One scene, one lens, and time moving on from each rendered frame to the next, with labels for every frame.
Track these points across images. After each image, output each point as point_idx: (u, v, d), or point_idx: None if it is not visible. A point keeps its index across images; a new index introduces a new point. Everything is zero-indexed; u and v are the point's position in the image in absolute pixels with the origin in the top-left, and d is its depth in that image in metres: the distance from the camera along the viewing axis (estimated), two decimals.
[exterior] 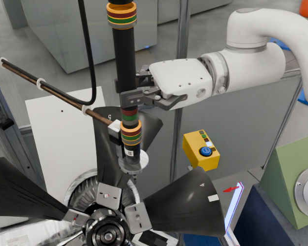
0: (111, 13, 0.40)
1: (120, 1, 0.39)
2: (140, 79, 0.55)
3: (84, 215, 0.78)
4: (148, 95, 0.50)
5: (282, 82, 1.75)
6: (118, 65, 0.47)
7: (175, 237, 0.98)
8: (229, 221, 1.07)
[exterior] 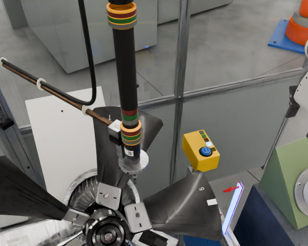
0: (112, 13, 0.41)
1: (120, 1, 0.39)
2: (295, 102, 0.79)
3: (118, 204, 0.79)
4: None
5: (282, 82, 1.75)
6: (118, 66, 0.47)
7: (175, 237, 0.98)
8: (229, 221, 1.07)
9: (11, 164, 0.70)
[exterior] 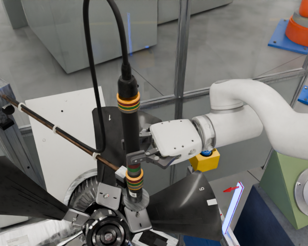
0: (121, 103, 0.52)
1: (127, 95, 0.51)
2: (143, 138, 0.66)
3: (118, 204, 0.79)
4: (149, 156, 0.62)
5: (282, 82, 1.75)
6: (124, 134, 0.59)
7: (175, 237, 0.98)
8: (229, 221, 1.07)
9: (11, 164, 0.70)
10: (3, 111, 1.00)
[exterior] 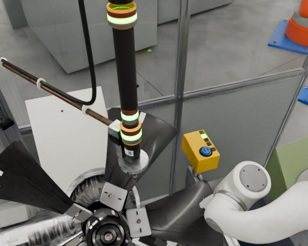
0: (111, 13, 0.40)
1: (120, 1, 0.39)
2: None
3: (121, 206, 0.80)
4: None
5: (282, 82, 1.75)
6: (118, 65, 0.47)
7: None
8: None
9: (26, 151, 0.71)
10: None
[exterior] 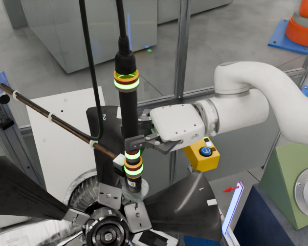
0: (118, 81, 0.48)
1: (125, 72, 0.47)
2: (142, 123, 0.63)
3: (137, 231, 0.81)
4: (149, 141, 0.58)
5: None
6: (122, 117, 0.55)
7: (175, 237, 0.98)
8: (229, 221, 1.07)
9: None
10: None
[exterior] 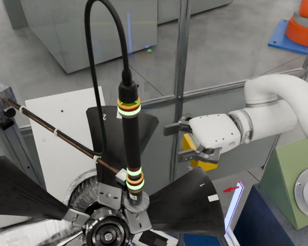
0: (121, 108, 0.53)
1: (128, 101, 0.52)
2: (182, 125, 0.71)
3: (137, 232, 0.81)
4: (199, 154, 0.64)
5: None
6: (125, 138, 0.60)
7: (175, 237, 0.98)
8: (229, 221, 1.07)
9: (153, 130, 0.78)
10: (4, 113, 1.01)
